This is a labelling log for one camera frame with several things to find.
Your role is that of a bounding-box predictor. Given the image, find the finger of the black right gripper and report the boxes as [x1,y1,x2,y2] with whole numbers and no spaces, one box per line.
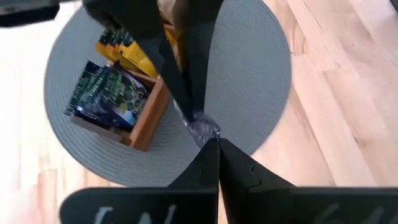
[136,30,196,122]
[181,23,218,113]

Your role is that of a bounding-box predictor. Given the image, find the wooden tea organizer box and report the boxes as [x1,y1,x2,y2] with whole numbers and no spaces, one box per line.
[68,23,172,152]

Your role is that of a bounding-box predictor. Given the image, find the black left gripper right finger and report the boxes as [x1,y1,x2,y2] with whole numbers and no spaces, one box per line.
[219,138,398,224]

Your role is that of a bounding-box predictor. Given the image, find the beige tea packet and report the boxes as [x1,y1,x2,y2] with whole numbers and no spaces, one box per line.
[157,0,187,26]

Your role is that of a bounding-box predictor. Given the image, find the orange tea packet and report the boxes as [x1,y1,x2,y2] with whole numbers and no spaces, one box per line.
[119,34,160,79]
[95,28,125,63]
[164,24,180,50]

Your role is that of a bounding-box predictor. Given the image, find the round grey woven placemat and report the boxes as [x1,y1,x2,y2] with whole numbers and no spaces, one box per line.
[43,0,292,188]

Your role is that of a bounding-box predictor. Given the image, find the dark blue tea packet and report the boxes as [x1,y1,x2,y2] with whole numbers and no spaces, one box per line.
[64,60,125,125]
[102,62,150,131]
[172,99,221,147]

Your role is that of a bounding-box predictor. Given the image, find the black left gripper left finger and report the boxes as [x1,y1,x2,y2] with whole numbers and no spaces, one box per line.
[58,138,221,224]

